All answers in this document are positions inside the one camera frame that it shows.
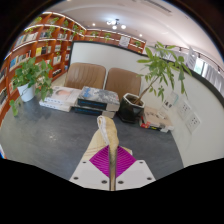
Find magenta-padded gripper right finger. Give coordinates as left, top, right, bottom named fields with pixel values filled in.
left=115, top=145, right=156, bottom=192

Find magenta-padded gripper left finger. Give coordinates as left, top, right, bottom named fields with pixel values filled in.
left=69, top=144, right=112, bottom=192

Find cream and yellow striped towel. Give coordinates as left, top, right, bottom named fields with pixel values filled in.
left=81, top=115, right=134, bottom=192

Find small stack of books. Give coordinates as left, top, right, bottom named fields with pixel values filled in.
left=139, top=105, right=175, bottom=133

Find thin dark book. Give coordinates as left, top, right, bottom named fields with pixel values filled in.
left=73, top=105, right=117, bottom=119

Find tall plant in black pot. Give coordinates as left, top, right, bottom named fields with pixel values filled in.
left=118, top=41, right=193, bottom=124

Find flat white book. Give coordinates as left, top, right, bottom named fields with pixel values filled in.
left=38, top=99, right=73, bottom=113

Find thick dark cover book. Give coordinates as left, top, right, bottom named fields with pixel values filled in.
left=77, top=86, right=121, bottom=112

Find white standing sign card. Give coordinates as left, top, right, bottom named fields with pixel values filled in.
left=163, top=91, right=179, bottom=111

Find leafy plant in white pot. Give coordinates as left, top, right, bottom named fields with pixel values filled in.
left=8, top=56, right=54, bottom=117

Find white window curtains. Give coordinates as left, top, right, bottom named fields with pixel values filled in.
left=199, top=59, right=224, bottom=98

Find orange wooden bookshelf unit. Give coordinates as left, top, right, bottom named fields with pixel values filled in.
left=0, top=11, right=147, bottom=126

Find recessed ceiling lights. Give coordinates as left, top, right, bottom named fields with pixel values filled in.
left=90, top=21, right=144, bottom=38

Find cluster ceiling lamp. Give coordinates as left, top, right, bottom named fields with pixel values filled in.
left=105, top=18, right=128, bottom=31

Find white wall socket panel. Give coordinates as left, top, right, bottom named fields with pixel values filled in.
left=177, top=101, right=192, bottom=120
left=185, top=112, right=202, bottom=134

